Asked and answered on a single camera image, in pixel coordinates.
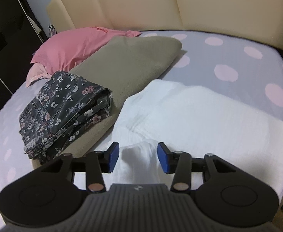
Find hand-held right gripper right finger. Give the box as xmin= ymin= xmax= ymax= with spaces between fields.
xmin=156 ymin=142 xmax=234 ymax=195

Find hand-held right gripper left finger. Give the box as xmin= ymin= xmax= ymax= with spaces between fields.
xmin=42 ymin=142 xmax=120 ymax=195

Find white textured cloth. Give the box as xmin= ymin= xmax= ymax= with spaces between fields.
xmin=72 ymin=79 xmax=283 ymax=194

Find dark floral pants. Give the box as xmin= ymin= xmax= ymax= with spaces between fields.
xmin=18 ymin=71 xmax=114 ymax=165

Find olive fleece cloth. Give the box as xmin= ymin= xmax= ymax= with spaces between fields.
xmin=33 ymin=36 xmax=183 ymax=169

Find light pink cloth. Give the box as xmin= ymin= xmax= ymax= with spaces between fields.
xmin=25 ymin=62 xmax=54 ymax=88

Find pink pillow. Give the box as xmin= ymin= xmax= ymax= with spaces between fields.
xmin=30 ymin=26 xmax=142 ymax=74

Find pink dotted bed sheet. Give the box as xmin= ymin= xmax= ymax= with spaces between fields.
xmin=0 ymin=30 xmax=283 ymax=224

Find beige padded headboard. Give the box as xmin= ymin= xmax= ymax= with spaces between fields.
xmin=46 ymin=0 xmax=283 ymax=52

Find black wardrobe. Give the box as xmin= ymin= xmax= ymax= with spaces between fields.
xmin=0 ymin=0 xmax=47 ymax=129

